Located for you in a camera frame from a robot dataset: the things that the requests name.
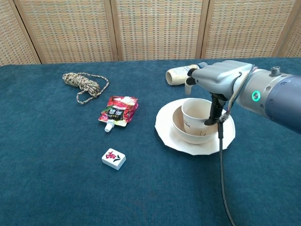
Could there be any white paper cup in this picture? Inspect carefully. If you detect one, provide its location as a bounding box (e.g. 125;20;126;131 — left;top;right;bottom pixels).
181;98;214;137

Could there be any beige squeeze sauce bottle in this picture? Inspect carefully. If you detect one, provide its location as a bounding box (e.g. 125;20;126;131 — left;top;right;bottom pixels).
165;62;209;87

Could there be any braided rope bundle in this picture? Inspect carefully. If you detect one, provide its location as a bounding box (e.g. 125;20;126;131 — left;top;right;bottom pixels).
62;72;110;105

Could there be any blue table cloth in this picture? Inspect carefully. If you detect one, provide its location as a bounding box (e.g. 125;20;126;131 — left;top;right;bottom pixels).
0;57;301;226

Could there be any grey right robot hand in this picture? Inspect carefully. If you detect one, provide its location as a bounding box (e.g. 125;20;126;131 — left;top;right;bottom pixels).
184;60;253;126

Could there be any red spouted drink pouch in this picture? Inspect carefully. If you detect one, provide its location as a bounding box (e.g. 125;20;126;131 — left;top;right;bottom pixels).
98;96;139;133

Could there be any beige bowl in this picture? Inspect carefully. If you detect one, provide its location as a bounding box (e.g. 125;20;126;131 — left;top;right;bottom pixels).
172;105;218;145

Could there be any white paper plate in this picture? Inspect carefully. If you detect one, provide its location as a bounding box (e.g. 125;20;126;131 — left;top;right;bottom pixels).
154;98;236;156

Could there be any woven folding screen panel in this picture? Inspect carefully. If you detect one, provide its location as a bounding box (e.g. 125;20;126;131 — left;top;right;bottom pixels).
14;0;119;64
201;0;298;59
110;0;210;62
272;4;301;58
0;0;42;66

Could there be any white mahjong tile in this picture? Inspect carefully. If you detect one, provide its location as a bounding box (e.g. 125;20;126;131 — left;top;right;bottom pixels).
101;148;127;170

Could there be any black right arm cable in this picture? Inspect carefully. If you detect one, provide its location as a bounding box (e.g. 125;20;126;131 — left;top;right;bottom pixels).
217;110;236;226

